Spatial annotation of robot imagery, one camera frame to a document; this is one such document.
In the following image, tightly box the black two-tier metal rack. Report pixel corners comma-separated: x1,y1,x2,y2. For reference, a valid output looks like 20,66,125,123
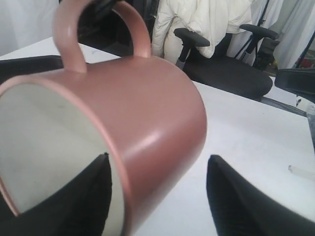
0,55,63,78

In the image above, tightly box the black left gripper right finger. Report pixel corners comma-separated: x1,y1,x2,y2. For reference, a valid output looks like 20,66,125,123
207,155,315,236

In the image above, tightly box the black office chair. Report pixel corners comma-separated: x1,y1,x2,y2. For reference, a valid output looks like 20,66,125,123
174,24,278,101

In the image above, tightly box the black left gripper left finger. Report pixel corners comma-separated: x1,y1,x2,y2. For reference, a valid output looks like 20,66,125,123
0,153,112,236

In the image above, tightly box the cream puffer jacket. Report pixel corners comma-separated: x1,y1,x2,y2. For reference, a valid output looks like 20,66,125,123
152,0,252,64

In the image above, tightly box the white curtain backdrop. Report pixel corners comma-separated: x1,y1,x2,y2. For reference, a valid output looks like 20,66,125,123
0,0,315,69

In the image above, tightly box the pink ceramic mug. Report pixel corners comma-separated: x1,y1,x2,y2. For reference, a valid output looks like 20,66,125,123
0,0,207,236

